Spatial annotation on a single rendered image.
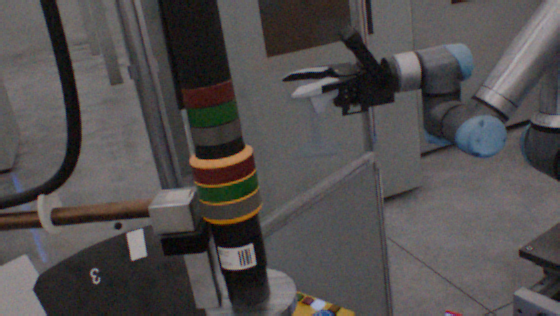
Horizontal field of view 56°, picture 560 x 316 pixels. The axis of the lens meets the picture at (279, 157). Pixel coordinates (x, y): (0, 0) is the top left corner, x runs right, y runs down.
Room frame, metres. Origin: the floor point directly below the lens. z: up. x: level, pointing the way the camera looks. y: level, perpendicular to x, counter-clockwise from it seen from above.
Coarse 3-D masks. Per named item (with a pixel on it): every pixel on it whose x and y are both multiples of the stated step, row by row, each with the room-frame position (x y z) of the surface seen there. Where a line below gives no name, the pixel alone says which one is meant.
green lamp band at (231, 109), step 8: (232, 104) 0.33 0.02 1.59; (192, 112) 0.33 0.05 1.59; (200, 112) 0.32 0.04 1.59; (208, 112) 0.32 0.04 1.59; (216, 112) 0.32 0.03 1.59; (224, 112) 0.32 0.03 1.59; (232, 112) 0.33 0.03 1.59; (192, 120) 0.33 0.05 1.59; (200, 120) 0.32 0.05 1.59; (208, 120) 0.32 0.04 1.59; (216, 120) 0.32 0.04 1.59; (224, 120) 0.32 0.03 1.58
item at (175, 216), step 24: (168, 192) 0.35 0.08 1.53; (168, 216) 0.33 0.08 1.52; (192, 216) 0.33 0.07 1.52; (168, 240) 0.32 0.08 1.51; (192, 240) 0.32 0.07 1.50; (192, 264) 0.33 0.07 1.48; (216, 264) 0.34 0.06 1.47; (192, 288) 0.33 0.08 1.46; (216, 288) 0.33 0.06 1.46; (288, 288) 0.34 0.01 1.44; (216, 312) 0.32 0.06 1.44; (240, 312) 0.32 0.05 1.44; (264, 312) 0.31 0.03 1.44; (288, 312) 0.32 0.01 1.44
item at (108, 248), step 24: (120, 240) 0.50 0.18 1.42; (144, 240) 0.50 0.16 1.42; (72, 264) 0.49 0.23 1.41; (120, 264) 0.48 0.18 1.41; (144, 264) 0.48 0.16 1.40; (168, 264) 0.48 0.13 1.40; (48, 288) 0.48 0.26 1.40; (72, 288) 0.47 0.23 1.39; (120, 288) 0.46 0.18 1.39; (144, 288) 0.46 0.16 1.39; (168, 288) 0.46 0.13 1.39; (48, 312) 0.46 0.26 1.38; (72, 312) 0.46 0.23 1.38; (96, 312) 0.45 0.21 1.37; (120, 312) 0.45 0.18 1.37; (144, 312) 0.44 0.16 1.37; (168, 312) 0.44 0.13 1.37; (192, 312) 0.44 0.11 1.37
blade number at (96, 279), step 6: (96, 264) 0.49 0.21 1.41; (102, 264) 0.49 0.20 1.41; (84, 270) 0.48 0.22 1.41; (90, 270) 0.48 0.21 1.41; (96, 270) 0.48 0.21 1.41; (102, 270) 0.48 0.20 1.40; (90, 276) 0.48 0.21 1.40; (96, 276) 0.48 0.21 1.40; (102, 276) 0.48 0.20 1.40; (90, 282) 0.47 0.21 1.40; (96, 282) 0.47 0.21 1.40; (102, 282) 0.47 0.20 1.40; (90, 288) 0.47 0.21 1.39; (96, 288) 0.47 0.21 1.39
